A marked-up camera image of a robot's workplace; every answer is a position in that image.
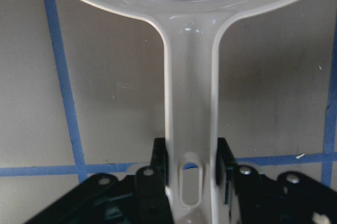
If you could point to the beige plastic dustpan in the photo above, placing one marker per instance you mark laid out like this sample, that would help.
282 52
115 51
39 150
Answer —
191 31

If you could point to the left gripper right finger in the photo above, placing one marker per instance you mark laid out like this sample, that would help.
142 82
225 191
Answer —
252 197

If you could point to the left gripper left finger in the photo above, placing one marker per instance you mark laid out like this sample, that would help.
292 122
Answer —
103 198

